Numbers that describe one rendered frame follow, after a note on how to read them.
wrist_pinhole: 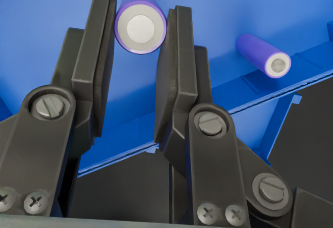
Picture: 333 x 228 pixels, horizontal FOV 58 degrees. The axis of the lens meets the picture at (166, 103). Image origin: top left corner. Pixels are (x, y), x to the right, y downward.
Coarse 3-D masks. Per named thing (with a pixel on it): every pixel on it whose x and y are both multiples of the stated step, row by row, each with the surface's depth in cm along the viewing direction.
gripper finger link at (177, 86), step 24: (168, 24) 10; (192, 24) 9; (168, 48) 9; (192, 48) 9; (168, 72) 8; (192, 72) 8; (168, 96) 8; (192, 96) 8; (168, 120) 9; (168, 144) 9; (240, 144) 8; (264, 168) 8; (264, 192) 7; (288, 192) 7; (264, 216) 7
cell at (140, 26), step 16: (128, 0) 10; (144, 0) 10; (128, 16) 10; (144, 16) 10; (160, 16) 10; (128, 32) 10; (144, 32) 10; (160, 32) 10; (128, 48) 10; (144, 48) 10
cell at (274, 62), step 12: (240, 36) 25; (252, 36) 24; (240, 48) 24; (252, 48) 22; (264, 48) 20; (276, 48) 20; (252, 60) 22; (264, 60) 20; (276, 60) 19; (288, 60) 19; (264, 72) 20; (276, 72) 20
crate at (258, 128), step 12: (288, 96) 66; (300, 96) 64; (264, 108) 73; (276, 108) 73; (288, 108) 68; (240, 120) 74; (252, 120) 74; (264, 120) 75; (276, 120) 72; (240, 132) 76; (252, 132) 76; (264, 132) 76; (276, 132) 71; (252, 144) 77; (264, 144) 75; (264, 156) 74
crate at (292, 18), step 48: (0, 0) 22; (48, 0) 23; (192, 0) 24; (240, 0) 24; (288, 0) 24; (0, 48) 24; (48, 48) 24; (288, 48) 26; (0, 96) 25; (144, 96) 26; (240, 96) 23; (96, 144) 26; (144, 144) 22
